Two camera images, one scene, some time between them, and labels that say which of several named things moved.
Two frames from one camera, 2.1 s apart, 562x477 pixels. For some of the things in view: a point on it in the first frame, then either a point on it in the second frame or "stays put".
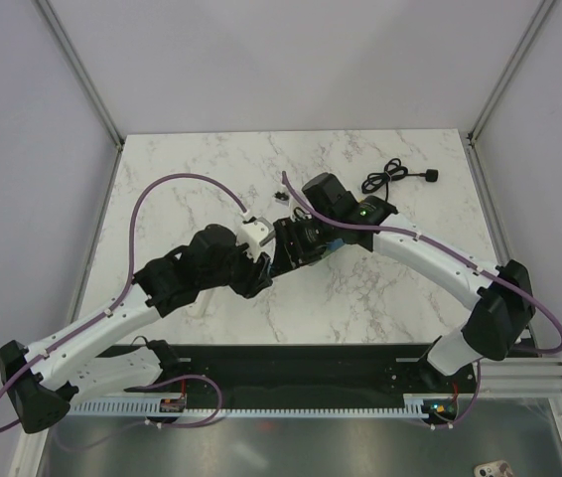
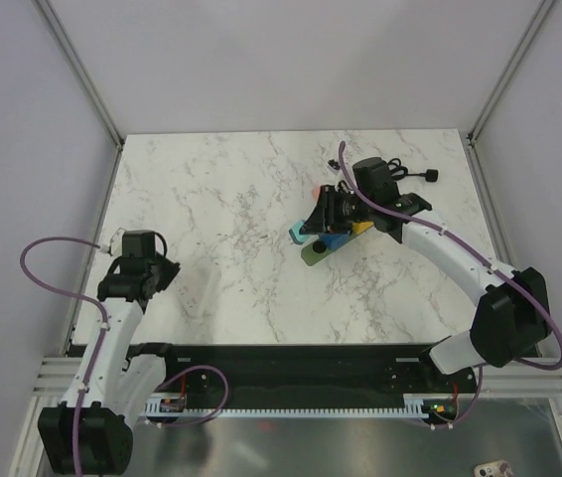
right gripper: x=287 y=256 → x=324 y=219
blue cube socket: x=339 y=242 stays put
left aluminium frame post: x=82 y=72 stays put
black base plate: x=295 y=370 stays put
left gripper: x=257 y=274 → x=170 y=270
